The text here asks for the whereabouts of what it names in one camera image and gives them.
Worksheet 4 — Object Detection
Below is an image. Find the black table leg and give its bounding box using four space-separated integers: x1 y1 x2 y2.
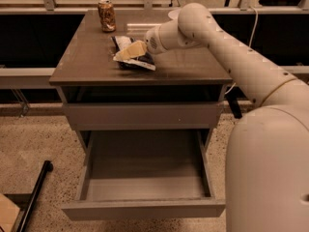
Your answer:
226 94 242 119

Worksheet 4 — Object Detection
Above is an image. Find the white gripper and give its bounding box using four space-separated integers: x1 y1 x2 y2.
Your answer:
113 25 167 62

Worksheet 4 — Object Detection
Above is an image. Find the grey drawer cabinet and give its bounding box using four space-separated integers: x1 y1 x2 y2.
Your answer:
50 11 232 148

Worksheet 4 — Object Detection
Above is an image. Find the open grey lower drawer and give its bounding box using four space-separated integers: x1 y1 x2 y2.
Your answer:
62 130 225 220

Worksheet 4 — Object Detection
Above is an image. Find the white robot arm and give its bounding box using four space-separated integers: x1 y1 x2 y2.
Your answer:
115 3 309 232

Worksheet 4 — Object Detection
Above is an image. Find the blue chip bag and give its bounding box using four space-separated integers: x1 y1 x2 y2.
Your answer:
112 36 155 71

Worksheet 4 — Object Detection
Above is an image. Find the black metal bar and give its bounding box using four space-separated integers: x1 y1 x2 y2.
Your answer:
16 160 53 232

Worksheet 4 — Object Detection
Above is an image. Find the wooden board corner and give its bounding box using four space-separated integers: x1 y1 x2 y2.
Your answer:
0 193 20 232

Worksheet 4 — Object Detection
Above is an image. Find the white bowl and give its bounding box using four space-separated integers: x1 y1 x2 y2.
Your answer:
168 9 181 19

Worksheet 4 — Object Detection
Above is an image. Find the white cable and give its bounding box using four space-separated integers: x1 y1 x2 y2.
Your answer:
224 6 260 97

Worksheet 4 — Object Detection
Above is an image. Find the closed grey upper drawer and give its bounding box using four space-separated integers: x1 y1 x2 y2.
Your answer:
63 102 222 131

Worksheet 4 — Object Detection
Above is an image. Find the crushed brown soda can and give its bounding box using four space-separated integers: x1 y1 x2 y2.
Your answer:
98 0 116 32

